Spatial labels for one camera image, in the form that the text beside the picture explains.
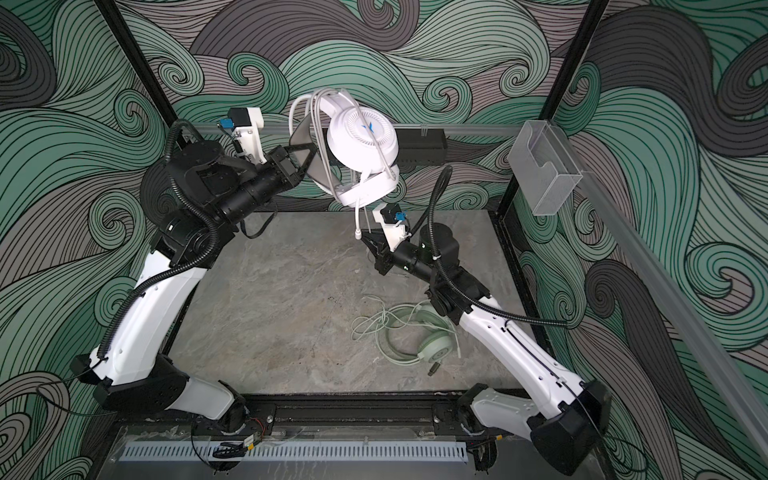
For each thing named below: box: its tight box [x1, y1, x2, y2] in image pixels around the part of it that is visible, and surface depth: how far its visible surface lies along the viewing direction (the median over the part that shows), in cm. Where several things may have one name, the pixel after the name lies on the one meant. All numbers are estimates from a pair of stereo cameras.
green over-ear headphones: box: [386, 303, 453, 363], surface depth 83 cm
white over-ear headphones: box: [313, 89, 399, 208], surface depth 38 cm
